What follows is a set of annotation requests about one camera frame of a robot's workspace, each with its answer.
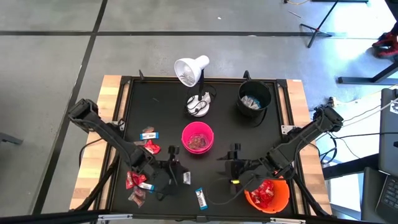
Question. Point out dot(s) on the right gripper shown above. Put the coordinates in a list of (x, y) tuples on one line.
[(237, 167)]

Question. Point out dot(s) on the grey laptop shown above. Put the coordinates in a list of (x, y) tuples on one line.
[(388, 140)]

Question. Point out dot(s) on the brown candy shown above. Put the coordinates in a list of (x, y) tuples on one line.
[(139, 143)]

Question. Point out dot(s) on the white desk lamp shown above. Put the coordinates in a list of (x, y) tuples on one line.
[(186, 70)]

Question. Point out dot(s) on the black tripod stand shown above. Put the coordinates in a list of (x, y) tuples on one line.
[(317, 30)]

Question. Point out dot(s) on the black table mat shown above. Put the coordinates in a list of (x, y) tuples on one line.
[(217, 130)]

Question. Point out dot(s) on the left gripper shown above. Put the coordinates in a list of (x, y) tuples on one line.
[(168, 174)]

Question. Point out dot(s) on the black jack-o'-lantern bucket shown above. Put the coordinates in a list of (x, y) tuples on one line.
[(245, 87)]

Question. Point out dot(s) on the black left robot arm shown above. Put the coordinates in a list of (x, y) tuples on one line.
[(105, 133)]

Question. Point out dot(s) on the silver mounting plate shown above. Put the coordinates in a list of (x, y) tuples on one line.
[(286, 129), (121, 125)]

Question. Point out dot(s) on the person's foot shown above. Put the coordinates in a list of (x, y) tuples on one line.
[(388, 53), (385, 40)]

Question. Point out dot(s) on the black aluminium table frame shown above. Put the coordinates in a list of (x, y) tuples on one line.
[(155, 78)]

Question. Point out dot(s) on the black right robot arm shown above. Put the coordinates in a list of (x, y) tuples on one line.
[(298, 143)]

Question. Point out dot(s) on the silver frame bracket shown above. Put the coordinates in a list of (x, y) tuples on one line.
[(115, 216), (287, 221)]

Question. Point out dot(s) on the orange plastic bucket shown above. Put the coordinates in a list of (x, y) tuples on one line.
[(280, 199)]

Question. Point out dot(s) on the pink jack-o'-lantern bucket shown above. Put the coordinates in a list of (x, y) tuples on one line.
[(186, 146)]

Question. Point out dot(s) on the person's leg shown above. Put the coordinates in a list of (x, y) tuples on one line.
[(392, 7)]

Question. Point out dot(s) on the black desk leg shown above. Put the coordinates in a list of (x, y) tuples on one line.
[(357, 80)]

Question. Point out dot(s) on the dark furniture leg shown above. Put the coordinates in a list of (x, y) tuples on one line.
[(11, 139)]

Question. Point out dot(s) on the red candy pack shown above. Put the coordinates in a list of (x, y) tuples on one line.
[(152, 147), (268, 188), (258, 199), (134, 179)]

